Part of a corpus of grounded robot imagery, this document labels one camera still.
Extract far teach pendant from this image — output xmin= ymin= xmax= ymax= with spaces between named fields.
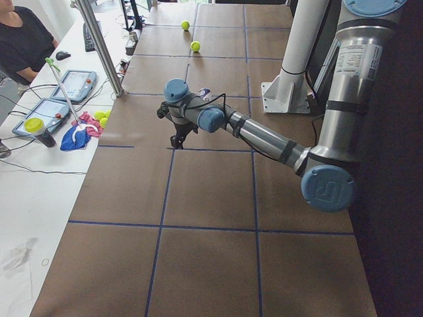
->
xmin=61 ymin=70 xmax=96 ymax=104

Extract pink cloth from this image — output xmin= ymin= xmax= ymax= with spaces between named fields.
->
xmin=71 ymin=111 xmax=104 ymax=138

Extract yellow tennis ball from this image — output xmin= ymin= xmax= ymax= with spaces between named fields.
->
xmin=180 ymin=20 xmax=190 ymax=31
xmin=190 ymin=41 xmax=201 ymax=53

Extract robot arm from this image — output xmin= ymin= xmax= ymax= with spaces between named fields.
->
xmin=157 ymin=1 xmax=404 ymax=213

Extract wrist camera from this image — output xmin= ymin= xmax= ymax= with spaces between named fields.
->
xmin=157 ymin=102 xmax=172 ymax=121

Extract blue cloth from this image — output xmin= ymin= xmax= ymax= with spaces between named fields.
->
xmin=60 ymin=125 xmax=91 ymax=151

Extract person in black shirt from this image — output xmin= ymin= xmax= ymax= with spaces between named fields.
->
xmin=1 ymin=1 xmax=58 ymax=86

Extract spare tennis balls on desk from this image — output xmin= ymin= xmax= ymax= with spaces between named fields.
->
xmin=95 ymin=110 xmax=111 ymax=128

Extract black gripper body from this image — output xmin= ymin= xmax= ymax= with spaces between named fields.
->
xmin=174 ymin=122 xmax=193 ymax=143

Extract dark bottle yellow lid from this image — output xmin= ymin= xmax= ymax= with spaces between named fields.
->
xmin=24 ymin=118 xmax=56 ymax=148

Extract near teach pendant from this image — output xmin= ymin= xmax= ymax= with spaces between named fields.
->
xmin=12 ymin=98 xmax=70 ymax=138

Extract black keyboard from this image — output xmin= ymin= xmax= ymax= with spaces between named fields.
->
xmin=83 ymin=22 xmax=95 ymax=52

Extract teach pendant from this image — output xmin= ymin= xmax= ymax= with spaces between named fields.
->
xmin=61 ymin=70 xmax=96 ymax=104
xmin=12 ymin=98 xmax=70 ymax=138

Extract aluminium frame post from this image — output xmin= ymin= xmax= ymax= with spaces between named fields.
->
xmin=75 ymin=0 xmax=124 ymax=98

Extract metal cup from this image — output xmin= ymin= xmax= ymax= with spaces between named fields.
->
xmin=128 ymin=30 xmax=138 ymax=42

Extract white camera post base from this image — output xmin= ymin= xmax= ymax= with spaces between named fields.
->
xmin=261 ymin=0 xmax=329 ymax=114

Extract black computer mouse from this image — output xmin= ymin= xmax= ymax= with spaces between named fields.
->
xmin=56 ymin=51 xmax=71 ymax=61

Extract green-tipped grabber stick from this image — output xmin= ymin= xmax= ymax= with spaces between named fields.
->
xmin=45 ymin=57 xmax=86 ymax=131

